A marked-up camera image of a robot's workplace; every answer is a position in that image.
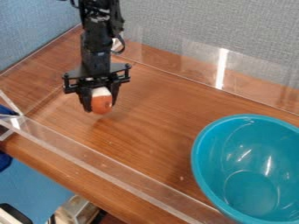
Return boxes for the clear plastic box below table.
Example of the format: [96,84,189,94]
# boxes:
[46,195,98,224]

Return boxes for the clear acrylic left bracket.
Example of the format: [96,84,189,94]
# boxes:
[0,90,24,142]

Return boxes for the clear acrylic front barrier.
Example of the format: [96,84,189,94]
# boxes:
[10,116,236,224]

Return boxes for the clear acrylic corner bracket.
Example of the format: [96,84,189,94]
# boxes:
[110,33,125,54]

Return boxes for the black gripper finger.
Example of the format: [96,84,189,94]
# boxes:
[109,83,120,106]
[77,88,92,112]

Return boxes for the blue object at left edge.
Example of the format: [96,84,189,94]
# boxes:
[0,104,18,172]

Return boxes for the brown and white toy mushroom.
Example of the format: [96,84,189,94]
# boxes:
[90,87,112,115]

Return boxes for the clear acrylic back barrier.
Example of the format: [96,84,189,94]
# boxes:
[121,24,299,116]

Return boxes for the clear acrylic barrier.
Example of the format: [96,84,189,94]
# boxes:
[10,116,236,224]
[121,24,299,116]

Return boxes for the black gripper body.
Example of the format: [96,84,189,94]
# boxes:
[61,63,132,94]

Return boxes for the black and white object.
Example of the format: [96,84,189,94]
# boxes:
[0,203,33,224]

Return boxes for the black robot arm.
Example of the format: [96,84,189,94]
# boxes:
[61,0,130,115]

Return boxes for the blue plastic bowl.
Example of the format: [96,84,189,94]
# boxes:
[190,114,299,224]

